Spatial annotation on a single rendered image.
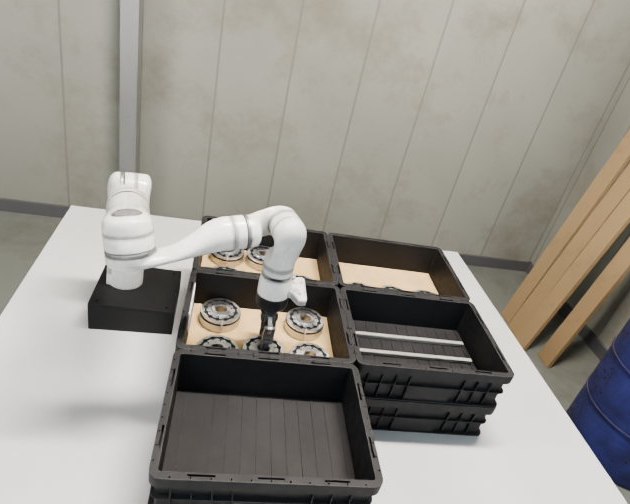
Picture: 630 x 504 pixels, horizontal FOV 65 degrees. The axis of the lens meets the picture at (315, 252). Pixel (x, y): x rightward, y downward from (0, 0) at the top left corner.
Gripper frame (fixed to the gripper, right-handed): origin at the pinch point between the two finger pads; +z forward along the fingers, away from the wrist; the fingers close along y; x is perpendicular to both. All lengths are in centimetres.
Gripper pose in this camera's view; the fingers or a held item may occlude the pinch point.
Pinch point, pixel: (264, 337)
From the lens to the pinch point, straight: 123.5
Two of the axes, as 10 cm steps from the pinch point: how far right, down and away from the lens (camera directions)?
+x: 9.8, 1.3, 1.8
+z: -2.0, 8.4, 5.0
